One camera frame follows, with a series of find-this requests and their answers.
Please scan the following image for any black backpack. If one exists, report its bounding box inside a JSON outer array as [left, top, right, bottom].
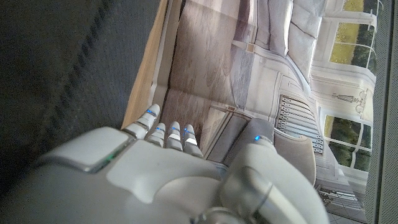
[[0, 0, 162, 200]]

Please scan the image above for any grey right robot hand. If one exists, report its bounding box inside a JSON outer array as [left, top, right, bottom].
[[0, 103, 330, 224]]

